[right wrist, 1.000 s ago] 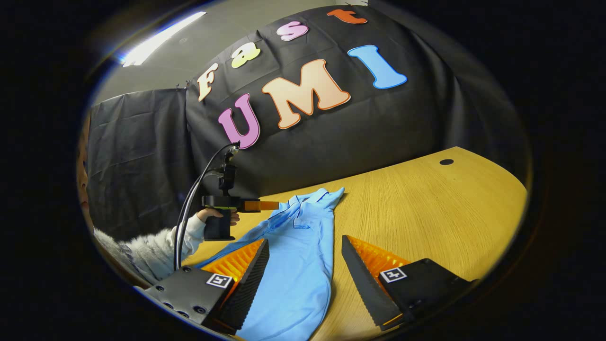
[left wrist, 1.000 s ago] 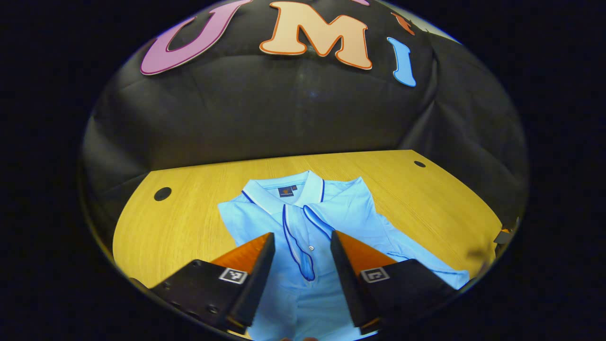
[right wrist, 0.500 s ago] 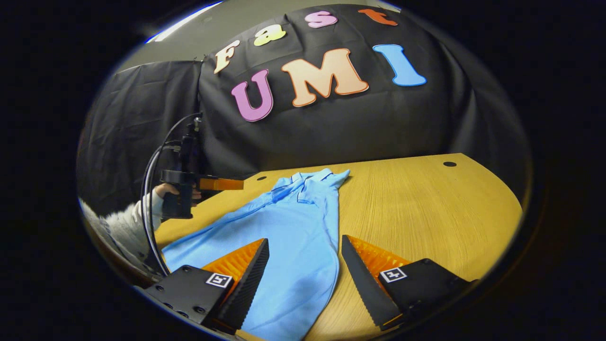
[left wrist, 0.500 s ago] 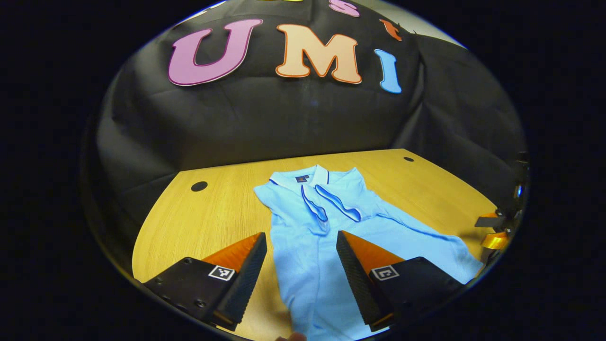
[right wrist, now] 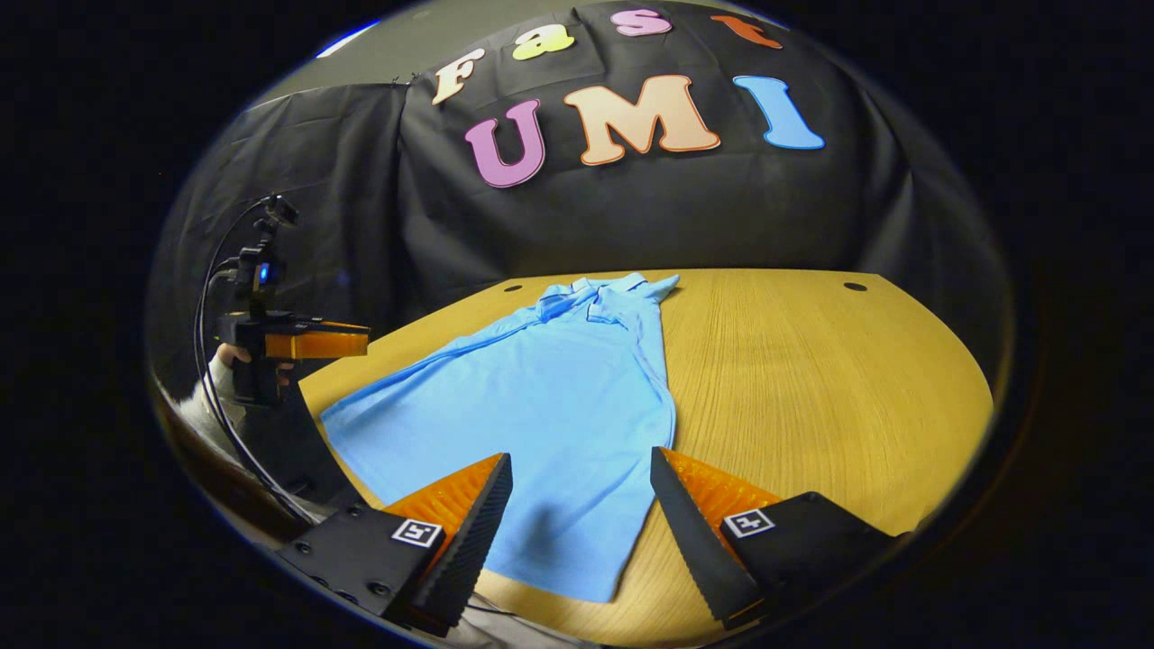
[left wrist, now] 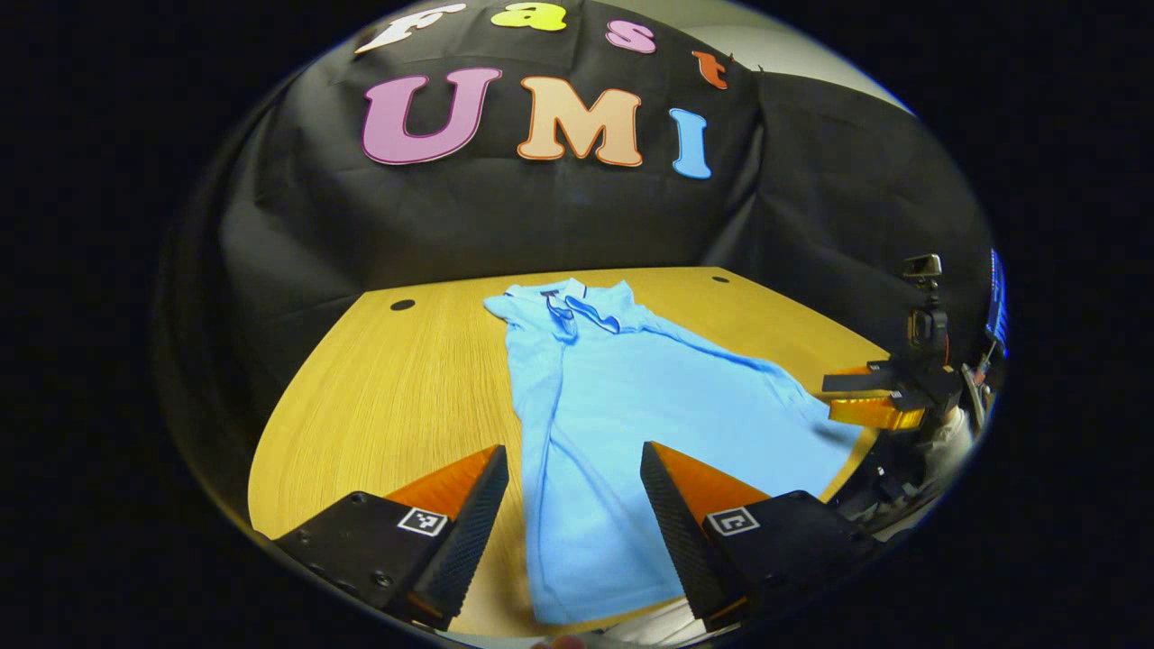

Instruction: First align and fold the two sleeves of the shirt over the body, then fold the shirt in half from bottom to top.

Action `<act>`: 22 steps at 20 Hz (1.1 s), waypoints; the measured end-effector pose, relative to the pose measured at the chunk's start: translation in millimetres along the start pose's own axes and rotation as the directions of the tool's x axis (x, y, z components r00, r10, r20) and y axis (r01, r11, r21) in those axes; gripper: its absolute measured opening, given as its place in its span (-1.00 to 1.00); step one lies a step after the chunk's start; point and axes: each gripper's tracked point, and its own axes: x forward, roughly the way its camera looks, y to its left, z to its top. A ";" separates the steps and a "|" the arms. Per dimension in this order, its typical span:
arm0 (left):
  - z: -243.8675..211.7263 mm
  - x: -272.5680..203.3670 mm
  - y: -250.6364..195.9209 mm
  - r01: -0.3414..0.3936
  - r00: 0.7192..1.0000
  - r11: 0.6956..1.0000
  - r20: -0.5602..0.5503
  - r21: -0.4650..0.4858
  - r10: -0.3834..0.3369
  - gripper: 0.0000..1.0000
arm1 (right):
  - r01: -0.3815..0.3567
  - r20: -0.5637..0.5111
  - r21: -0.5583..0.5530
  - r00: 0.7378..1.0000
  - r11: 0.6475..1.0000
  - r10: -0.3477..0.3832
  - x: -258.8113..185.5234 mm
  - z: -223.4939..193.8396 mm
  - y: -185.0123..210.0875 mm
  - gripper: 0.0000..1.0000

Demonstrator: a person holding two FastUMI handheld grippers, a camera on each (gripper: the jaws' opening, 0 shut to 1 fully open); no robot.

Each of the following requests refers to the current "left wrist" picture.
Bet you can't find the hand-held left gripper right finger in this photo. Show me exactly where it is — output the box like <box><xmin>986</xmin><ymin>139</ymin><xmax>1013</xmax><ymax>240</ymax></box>
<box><xmin>639</xmin><ymin>441</ymin><xmax>882</xmax><ymax>632</ymax></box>

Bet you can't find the black backdrop cloth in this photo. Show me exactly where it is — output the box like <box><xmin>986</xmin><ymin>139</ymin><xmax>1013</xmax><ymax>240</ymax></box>
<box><xmin>158</xmin><ymin>0</ymin><xmax>997</xmax><ymax>425</ymax></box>

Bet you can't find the blue screen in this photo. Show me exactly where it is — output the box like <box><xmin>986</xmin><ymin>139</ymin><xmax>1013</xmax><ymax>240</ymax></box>
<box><xmin>985</xmin><ymin>250</ymin><xmax>1009</xmax><ymax>354</ymax></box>

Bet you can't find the light blue T-shirt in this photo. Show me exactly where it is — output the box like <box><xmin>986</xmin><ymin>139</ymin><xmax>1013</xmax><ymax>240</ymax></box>
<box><xmin>483</xmin><ymin>278</ymin><xmax>866</xmax><ymax>626</ymax></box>

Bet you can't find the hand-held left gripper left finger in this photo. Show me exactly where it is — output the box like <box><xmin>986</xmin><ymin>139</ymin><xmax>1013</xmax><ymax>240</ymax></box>
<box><xmin>273</xmin><ymin>444</ymin><xmax>511</xmax><ymax>631</ymax></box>

